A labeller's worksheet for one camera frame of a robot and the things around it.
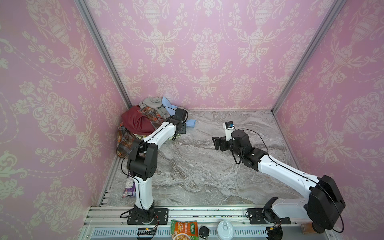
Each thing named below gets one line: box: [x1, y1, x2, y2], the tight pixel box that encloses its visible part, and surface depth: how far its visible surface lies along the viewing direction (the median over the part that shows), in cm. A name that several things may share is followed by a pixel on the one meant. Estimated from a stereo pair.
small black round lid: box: [199, 226, 210, 239], surface depth 64 cm
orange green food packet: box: [170, 219, 200, 240], surface depth 70 cm
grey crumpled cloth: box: [138, 96, 170, 118], surface depth 115 cm
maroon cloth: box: [121, 105, 156, 136], surface depth 99 cm
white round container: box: [217, 220, 234, 240], surface depth 67 cm
